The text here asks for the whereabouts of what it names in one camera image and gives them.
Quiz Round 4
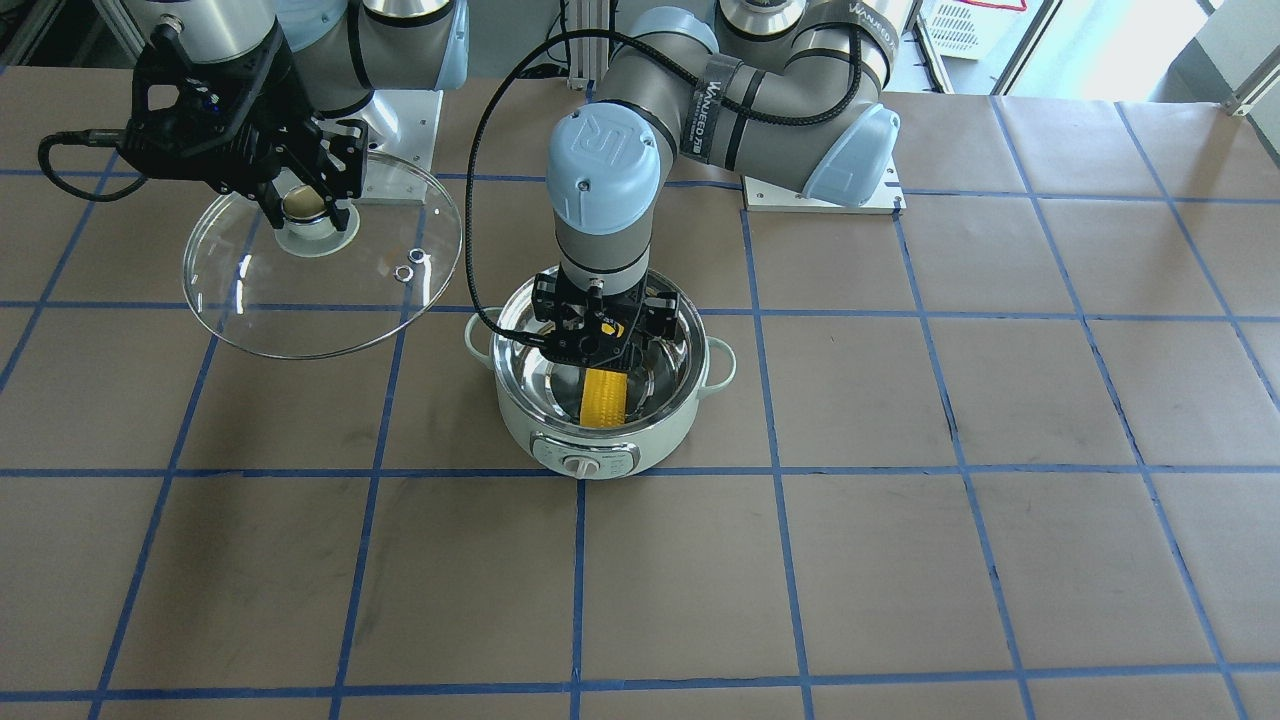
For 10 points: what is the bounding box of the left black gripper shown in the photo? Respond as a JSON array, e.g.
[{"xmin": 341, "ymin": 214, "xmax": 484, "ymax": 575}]
[{"xmin": 532, "ymin": 272, "xmax": 681, "ymax": 375}]

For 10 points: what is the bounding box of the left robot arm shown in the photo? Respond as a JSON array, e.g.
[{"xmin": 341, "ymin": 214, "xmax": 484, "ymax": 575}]
[{"xmin": 522, "ymin": 1, "xmax": 913, "ymax": 372}]

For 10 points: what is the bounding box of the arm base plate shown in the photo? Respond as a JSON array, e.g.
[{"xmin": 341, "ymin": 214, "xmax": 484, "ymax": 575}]
[
  {"xmin": 740, "ymin": 160, "xmax": 906, "ymax": 214},
  {"xmin": 358, "ymin": 90, "xmax": 444, "ymax": 202}
]

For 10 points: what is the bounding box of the glass pot lid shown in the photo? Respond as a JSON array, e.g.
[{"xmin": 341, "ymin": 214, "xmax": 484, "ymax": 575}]
[{"xmin": 182, "ymin": 152, "xmax": 462, "ymax": 360}]

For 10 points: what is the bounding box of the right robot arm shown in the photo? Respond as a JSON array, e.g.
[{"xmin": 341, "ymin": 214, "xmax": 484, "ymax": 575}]
[{"xmin": 116, "ymin": 1, "xmax": 470, "ymax": 231}]

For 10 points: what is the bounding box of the white plastic basket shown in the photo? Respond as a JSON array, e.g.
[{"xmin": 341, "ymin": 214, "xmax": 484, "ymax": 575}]
[{"xmin": 923, "ymin": 1, "xmax": 1028, "ymax": 60}]

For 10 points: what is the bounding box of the yellow corn cob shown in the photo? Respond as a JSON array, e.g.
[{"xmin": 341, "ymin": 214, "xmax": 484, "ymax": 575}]
[{"xmin": 579, "ymin": 368, "xmax": 628, "ymax": 429}]

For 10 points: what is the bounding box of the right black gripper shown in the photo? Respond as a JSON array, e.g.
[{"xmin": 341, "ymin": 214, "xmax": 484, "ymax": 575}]
[{"xmin": 118, "ymin": 26, "xmax": 369, "ymax": 232}]

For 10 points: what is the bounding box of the light green electric pot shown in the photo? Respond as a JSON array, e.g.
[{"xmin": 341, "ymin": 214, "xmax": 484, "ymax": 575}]
[{"xmin": 463, "ymin": 270, "xmax": 737, "ymax": 480}]

